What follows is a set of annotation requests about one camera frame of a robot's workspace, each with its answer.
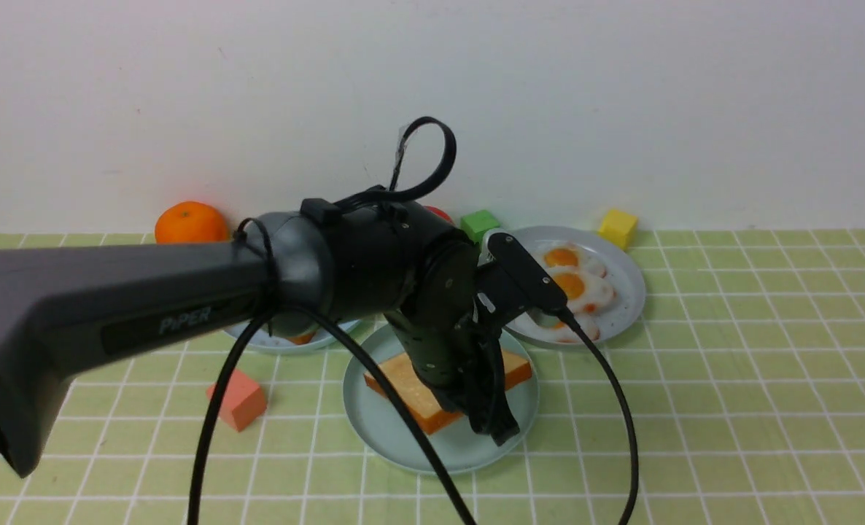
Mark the yellow cube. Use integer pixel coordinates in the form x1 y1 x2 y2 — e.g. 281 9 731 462
598 209 639 252

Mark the grey egg plate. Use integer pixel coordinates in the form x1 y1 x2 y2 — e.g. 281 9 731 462
480 225 646 351

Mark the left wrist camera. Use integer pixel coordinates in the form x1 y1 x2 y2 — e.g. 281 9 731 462
484 230 570 324

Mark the orange fruit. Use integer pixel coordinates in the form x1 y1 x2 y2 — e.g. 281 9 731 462
155 201 231 244

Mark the fried egg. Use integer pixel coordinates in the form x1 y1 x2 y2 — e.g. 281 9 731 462
535 312 600 343
533 241 608 278
547 266 616 314

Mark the red cube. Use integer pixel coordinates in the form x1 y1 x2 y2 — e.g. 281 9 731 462
218 369 267 432

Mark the red yellow apple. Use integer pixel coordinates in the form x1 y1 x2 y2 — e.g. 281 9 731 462
424 206 455 225

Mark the light blue bread plate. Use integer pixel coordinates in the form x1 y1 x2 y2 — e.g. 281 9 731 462
225 320 362 355

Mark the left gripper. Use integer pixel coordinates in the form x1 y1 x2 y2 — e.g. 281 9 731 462
385 259 519 446

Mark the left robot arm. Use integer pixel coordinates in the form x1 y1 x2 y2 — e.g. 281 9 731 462
0 199 519 478

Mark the teal empty plate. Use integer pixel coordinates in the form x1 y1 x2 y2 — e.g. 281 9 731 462
342 326 540 475

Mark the green cube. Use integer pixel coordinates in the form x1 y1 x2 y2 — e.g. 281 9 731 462
459 209 502 244

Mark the toast slice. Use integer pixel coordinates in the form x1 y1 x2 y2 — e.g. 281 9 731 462
284 331 318 346
379 350 535 435

